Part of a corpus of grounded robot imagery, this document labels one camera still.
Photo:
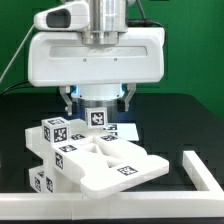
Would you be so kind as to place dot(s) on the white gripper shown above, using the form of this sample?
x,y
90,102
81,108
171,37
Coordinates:
x,y
61,59

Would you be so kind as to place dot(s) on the white chair back frame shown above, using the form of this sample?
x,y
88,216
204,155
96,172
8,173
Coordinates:
x,y
123,164

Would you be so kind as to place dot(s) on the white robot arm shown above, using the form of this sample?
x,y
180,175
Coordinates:
x,y
108,19

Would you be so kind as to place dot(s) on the white base tag plate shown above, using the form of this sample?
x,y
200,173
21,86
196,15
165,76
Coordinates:
x,y
127,131

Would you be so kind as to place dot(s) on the white U-shaped obstacle frame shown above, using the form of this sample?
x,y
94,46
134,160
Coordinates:
x,y
207,200

